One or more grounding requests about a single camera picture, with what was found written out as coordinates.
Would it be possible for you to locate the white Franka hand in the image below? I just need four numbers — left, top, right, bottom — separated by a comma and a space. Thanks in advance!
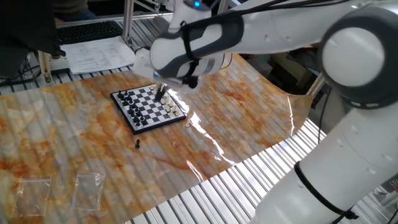
132, 47, 203, 102

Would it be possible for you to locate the black and white chessboard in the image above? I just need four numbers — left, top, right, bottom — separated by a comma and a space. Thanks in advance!
109, 82, 187, 136

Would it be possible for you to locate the white printed paper sheet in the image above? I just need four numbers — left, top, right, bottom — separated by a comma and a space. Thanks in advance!
60, 35, 137, 75

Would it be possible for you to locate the orange marble pattern mat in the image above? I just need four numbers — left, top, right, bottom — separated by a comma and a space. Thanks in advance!
0, 53, 313, 224

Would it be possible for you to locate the black computer keyboard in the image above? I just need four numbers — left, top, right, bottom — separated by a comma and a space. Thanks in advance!
57, 20, 124, 46

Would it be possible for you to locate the person in blue jeans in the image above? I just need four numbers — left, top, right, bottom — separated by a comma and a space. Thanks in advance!
52, 0, 99, 23

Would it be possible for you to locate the clear plastic zip bag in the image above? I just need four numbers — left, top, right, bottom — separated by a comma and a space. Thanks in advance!
72, 172, 106, 212
12, 175, 53, 218

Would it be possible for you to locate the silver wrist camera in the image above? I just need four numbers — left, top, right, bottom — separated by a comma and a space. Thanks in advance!
152, 70, 187, 88

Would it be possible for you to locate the black camera cable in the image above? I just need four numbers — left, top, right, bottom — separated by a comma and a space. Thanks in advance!
179, 0, 354, 90

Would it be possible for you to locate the tall aluminium frame post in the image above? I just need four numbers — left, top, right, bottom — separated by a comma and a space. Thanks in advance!
122, 0, 135, 43

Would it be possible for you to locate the short aluminium frame post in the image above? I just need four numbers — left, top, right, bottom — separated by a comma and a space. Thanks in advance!
37, 50, 54, 85

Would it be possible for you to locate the slanted aluminium frame post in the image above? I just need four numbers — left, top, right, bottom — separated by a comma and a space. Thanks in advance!
306, 73, 326, 98

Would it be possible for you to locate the black strap around arm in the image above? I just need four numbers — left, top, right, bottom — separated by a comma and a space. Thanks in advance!
294, 161, 360, 224

